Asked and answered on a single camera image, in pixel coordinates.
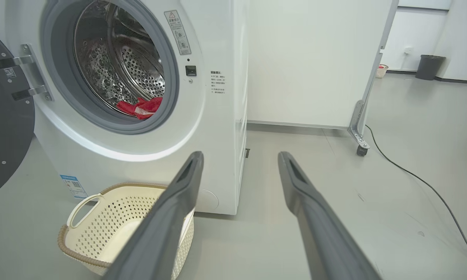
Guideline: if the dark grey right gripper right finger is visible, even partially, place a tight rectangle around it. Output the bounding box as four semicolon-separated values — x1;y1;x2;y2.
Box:
278;151;382;280

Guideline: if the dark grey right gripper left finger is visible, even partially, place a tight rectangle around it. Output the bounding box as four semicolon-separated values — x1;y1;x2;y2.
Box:
102;151;205;280

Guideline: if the red and white garment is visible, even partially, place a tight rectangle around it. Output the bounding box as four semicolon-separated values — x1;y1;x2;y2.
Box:
116;96;163;120

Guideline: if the round black glass washer door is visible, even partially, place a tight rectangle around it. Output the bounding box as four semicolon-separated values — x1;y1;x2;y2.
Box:
0;25;36;201

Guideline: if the cream perforated laundry basket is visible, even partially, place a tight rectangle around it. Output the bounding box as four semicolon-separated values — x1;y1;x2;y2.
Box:
58;182;195;280

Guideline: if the white washing machine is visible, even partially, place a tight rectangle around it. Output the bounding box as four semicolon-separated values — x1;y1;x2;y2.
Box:
4;0;252;215

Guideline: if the metal door hinge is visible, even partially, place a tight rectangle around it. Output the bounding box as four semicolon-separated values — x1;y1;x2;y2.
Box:
0;44;53;102

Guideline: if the blue energy label sticker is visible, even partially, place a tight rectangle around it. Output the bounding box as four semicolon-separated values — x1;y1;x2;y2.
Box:
60;175;88;200

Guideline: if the small text sticker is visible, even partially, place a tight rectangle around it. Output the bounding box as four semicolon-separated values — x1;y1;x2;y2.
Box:
210;71;226;95

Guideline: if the dark grey trash bin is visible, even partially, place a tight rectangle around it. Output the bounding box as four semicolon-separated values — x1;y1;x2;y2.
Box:
415;54;447;81

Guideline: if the grey warning sticker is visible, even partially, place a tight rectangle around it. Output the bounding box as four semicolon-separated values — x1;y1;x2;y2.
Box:
164;10;192;55

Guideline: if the black floor cable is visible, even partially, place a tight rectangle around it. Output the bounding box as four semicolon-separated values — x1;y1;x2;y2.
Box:
365;124;467;266

